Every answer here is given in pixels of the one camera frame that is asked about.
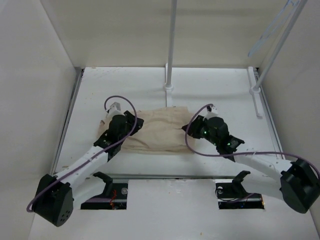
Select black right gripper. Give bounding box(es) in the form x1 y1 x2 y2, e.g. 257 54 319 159
182 115 220 147

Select beige trousers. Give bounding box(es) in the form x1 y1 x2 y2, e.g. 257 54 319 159
96 105 195 156

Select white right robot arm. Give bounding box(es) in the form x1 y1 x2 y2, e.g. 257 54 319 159
182 115 320 214

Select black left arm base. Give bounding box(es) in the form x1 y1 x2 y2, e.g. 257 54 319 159
80 172 129 210

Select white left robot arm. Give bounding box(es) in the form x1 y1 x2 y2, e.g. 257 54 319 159
27 110 144 227

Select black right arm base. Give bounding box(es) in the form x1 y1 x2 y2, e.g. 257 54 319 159
214 170 265 210

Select white centre rack pole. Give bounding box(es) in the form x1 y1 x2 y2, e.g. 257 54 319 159
164 0 178 107

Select white rack pole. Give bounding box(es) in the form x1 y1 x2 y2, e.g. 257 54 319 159
164 0 178 107
246 0 309 120

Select white right rack pole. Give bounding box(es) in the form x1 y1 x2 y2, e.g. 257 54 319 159
246 0 309 120

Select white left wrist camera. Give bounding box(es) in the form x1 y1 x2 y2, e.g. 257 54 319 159
105 102 124 119

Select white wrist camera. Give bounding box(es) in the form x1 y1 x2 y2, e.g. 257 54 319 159
204 104 219 120
105 102 124 119

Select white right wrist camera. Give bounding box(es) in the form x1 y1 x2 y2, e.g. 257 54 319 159
204 104 219 120

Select aluminium front frame rail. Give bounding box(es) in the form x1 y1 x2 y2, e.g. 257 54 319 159
107 173 235 180

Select aluminium frame rail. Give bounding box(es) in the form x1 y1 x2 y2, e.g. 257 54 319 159
49 67 85 174
244 66 283 152
107 173 235 180

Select aluminium left frame rail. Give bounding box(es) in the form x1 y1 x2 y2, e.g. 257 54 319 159
49 67 85 174

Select aluminium right frame rail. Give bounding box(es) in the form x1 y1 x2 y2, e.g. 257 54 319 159
244 66 283 152

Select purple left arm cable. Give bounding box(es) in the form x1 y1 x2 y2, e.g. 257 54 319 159
26 96 138 213

